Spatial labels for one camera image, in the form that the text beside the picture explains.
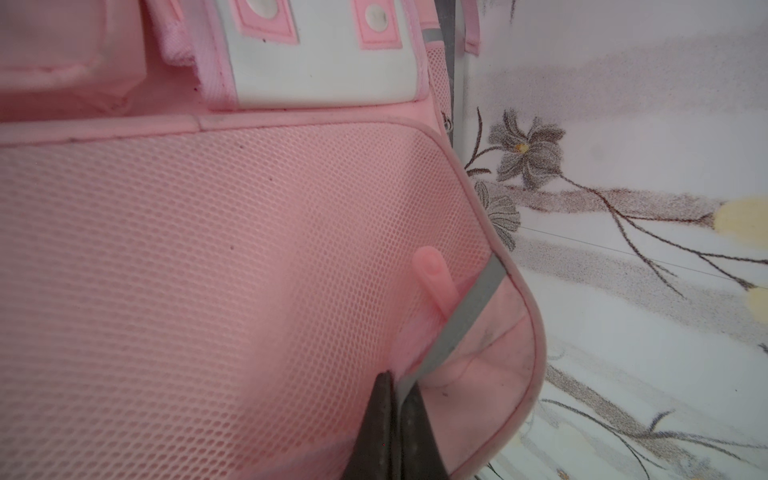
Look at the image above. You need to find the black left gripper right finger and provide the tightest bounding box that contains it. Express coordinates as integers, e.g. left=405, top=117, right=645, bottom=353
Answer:
left=398, top=385, right=450, bottom=480

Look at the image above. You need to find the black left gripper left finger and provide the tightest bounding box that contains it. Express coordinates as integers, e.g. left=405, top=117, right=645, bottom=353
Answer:
left=341, top=372, right=396, bottom=480

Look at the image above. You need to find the pink school backpack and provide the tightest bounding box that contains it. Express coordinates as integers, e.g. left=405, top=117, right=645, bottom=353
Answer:
left=1, top=1, right=546, bottom=479

